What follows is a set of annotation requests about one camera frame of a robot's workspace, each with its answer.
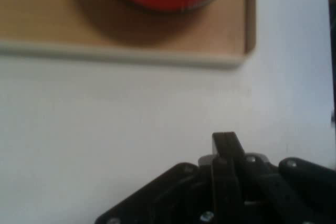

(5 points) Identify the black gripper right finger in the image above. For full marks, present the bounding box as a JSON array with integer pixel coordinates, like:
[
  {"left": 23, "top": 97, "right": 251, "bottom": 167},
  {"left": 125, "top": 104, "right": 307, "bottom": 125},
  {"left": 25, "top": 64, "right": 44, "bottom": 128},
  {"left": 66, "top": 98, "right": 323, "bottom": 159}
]
[{"left": 224, "top": 131, "right": 336, "bottom": 224}]

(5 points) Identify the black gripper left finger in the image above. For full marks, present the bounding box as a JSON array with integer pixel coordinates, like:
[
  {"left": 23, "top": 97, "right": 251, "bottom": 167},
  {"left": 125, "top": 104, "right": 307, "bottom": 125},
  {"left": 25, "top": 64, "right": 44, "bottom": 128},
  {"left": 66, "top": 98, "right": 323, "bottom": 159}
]
[{"left": 94, "top": 132, "right": 240, "bottom": 224}]

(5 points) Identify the wooden tray with white rim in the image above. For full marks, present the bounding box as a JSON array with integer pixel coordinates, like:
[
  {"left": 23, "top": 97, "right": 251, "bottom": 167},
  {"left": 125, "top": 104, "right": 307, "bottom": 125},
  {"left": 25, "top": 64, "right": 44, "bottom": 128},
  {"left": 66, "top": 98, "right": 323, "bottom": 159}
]
[{"left": 0, "top": 0, "right": 257, "bottom": 69}]

